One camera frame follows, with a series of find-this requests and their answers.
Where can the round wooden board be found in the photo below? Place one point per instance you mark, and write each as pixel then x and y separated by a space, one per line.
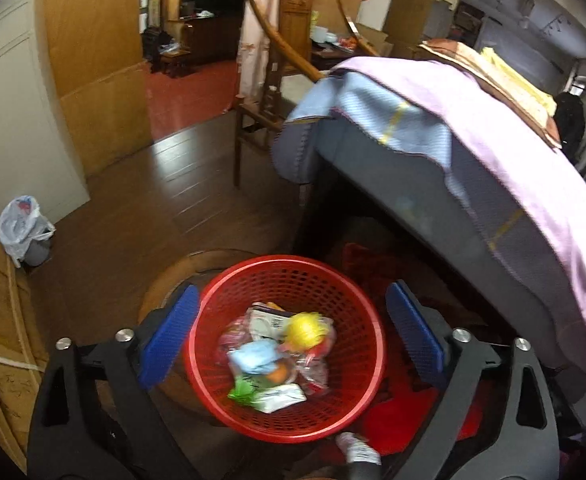
pixel 173 275

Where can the red rug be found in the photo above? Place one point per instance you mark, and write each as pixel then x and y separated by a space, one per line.
pixel 398 410

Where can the yellow pompom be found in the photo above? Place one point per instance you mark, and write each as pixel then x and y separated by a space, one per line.
pixel 307 330

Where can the black hanging coat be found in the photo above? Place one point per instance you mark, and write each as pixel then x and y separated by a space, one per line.
pixel 570 120

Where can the person's white shoe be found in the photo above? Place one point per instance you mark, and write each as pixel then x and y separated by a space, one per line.
pixel 358 447

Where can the brown gold pillow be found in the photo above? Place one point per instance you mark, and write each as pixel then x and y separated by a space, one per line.
pixel 473 60

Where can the small wooden stool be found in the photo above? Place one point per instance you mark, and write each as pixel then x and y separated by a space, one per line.
pixel 175 60

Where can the black bag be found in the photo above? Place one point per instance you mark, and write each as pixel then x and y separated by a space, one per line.
pixel 155 42

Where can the white plastic bag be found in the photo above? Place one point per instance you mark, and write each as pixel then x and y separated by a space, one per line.
pixel 20 220

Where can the green tissue packet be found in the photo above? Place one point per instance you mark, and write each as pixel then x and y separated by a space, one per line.
pixel 273 397

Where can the cardboard box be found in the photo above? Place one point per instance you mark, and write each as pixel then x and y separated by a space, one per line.
pixel 373 37

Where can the small grey bin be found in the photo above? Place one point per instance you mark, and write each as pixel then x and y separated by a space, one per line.
pixel 38 255

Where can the white dark-labelled packet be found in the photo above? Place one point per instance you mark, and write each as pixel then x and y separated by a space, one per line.
pixel 270 317

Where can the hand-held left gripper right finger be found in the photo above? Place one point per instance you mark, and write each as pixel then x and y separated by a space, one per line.
pixel 415 332

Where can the yellow cloth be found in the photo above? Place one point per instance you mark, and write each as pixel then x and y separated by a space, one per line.
pixel 518 80

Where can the floral pink curtain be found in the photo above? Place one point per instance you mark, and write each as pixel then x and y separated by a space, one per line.
pixel 255 35

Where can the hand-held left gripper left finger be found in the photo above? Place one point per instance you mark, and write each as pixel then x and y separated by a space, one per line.
pixel 168 335

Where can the red plastic basket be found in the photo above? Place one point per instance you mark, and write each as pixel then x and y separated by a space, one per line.
pixel 343 310

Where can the wooden door panel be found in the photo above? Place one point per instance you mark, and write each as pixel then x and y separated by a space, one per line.
pixel 98 60
pixel 413 15

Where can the wooden armchair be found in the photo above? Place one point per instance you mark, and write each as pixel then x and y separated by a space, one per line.
pixel 293 0

